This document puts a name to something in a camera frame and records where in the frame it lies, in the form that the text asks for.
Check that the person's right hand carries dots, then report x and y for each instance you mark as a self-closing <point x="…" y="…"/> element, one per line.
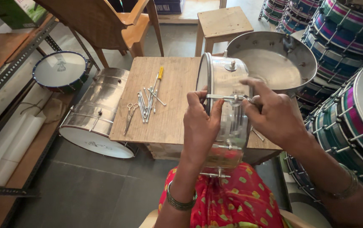
<point x="276" y="120"/>

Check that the person's left hand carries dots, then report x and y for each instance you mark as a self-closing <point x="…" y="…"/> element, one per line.
<point x="199" y="133"/>

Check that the metal tension rod with hook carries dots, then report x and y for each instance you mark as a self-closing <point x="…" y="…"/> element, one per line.
<point x="219" y="96"/>

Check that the small steel drum shell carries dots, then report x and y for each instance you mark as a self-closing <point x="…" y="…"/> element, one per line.
<point x="229" y="76"/>

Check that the single loose metal rod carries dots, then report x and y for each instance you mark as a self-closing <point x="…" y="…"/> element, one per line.
<point x="258" y="134"/>

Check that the wooden board table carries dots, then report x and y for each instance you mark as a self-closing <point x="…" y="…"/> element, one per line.
<point x="168" y="126"/>

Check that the pile of metal tension rods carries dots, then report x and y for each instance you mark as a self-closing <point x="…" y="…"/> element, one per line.
<point x="145" y="106"/>

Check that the large shallow steel pan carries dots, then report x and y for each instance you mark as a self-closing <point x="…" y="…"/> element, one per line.
<point x="273" y="60"/>

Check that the steel scissors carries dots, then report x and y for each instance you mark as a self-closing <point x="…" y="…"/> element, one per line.
<point x="130" y="115"/>

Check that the green bangles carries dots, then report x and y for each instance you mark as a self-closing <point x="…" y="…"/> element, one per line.
<point x="181" y="204"/>

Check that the pink dotted sari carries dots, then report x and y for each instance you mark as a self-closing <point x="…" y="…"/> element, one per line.
<point x="238" y="202"/>

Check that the large steel drum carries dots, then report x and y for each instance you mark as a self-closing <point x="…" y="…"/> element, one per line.
<point x="100" y="101"/>

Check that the stack of striped colourful drums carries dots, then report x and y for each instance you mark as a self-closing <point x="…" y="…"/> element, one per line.
<point x="343" y="41"/>

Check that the wooden stool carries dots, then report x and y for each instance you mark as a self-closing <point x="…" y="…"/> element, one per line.
<point x="222" y="22"/>

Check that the blue carton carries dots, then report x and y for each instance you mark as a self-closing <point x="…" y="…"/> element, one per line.
<point x="168" y="5"/>

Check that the brown paper piece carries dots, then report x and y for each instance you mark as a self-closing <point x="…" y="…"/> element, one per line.
<point x="54" y="110"/>

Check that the brown plastic chair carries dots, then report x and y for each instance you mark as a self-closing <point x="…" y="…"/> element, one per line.
<point x="99" y="22"/>

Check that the blue rimmed small drum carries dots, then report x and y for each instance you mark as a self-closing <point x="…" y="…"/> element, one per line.
<point x="59" y="71"/>

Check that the white paper roll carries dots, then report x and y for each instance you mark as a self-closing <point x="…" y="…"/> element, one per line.
<point x="16" y="148"/>
<point x="10" y="126"/>

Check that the metal slotted angle rack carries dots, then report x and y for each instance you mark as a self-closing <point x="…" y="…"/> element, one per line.
<point x="13" y="63"/>

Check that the green carton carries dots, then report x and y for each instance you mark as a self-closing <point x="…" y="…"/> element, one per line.
<point x="16" y="12"/>

